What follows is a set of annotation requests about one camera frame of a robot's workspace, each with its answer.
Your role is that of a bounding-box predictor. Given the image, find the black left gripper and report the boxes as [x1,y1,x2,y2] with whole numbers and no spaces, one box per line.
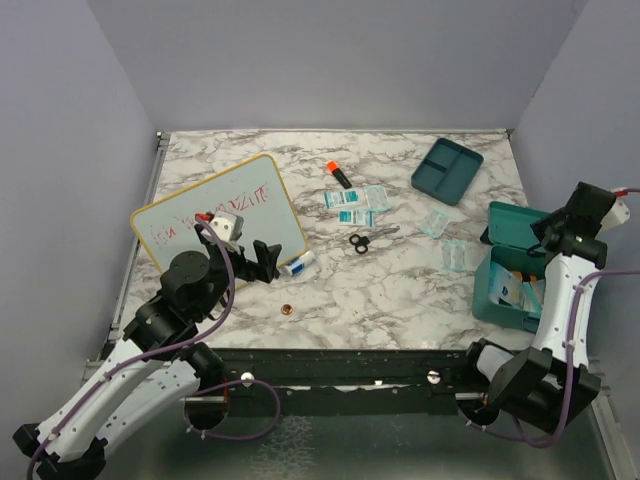
[195,239,282,320]

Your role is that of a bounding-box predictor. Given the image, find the white blue tube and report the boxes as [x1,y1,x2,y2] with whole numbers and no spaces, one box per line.
[282,251,316,276]

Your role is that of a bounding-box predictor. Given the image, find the teal wipe packet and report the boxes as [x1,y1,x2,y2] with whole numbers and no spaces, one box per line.
[338,209,375,227]
[324,189,366,210]

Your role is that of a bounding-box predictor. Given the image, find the large blue bandage packet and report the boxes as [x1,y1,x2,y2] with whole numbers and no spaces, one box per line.
[488,262,546,313]

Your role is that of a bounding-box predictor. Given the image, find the white dressing packet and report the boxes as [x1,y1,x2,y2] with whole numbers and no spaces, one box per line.
[364,185,391,213]

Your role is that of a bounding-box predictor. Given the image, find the amber medicine bottle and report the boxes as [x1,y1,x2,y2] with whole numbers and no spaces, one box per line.
[511,271,538,283]

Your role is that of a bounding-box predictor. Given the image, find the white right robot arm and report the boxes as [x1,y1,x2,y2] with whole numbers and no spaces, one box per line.
[459,182,620,444]

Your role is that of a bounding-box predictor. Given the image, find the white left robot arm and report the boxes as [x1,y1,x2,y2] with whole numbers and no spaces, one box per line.
[13,227,282,479]

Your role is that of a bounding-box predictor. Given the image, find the teal medicine box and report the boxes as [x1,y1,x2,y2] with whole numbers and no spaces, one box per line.
[472,201,546,333]

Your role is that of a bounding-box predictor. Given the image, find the yellow framed whiteboard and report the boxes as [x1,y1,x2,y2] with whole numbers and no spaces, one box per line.
[130,154,308,272]

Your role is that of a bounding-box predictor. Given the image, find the orange black highlighter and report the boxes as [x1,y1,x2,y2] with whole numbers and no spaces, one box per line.
[327,161,352,189]

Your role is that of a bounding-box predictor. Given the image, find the small clear teal packet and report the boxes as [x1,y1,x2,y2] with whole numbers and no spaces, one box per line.
[418,209,450,239]

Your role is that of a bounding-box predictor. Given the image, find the blue divided tray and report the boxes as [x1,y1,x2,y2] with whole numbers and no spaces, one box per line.
[410,138,484,206]

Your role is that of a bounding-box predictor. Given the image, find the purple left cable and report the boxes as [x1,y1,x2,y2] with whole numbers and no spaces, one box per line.
[25,212,236,480]

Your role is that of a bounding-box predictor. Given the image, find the purple cable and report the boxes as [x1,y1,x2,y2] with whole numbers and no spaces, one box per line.
[25,212,236,480]
[457,187,640,449]

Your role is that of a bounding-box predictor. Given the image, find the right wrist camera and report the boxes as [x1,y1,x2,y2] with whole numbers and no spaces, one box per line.
[600,187,631,232]

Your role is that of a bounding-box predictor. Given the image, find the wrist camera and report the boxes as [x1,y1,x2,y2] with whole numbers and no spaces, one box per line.
[600,187,631,232]
[195,210,244,250]

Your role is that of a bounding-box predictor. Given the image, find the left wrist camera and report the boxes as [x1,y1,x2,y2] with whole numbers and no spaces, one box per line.
[195,210,244,250]

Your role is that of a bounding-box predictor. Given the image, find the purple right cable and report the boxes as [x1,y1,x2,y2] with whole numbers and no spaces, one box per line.
[457,187,640,449]

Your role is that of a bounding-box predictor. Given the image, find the black handled scissors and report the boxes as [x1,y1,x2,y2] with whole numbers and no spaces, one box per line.
[349,227,399,255]

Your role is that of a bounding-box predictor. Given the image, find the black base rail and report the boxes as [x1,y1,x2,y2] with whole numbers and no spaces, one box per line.
[99,347,506,416]

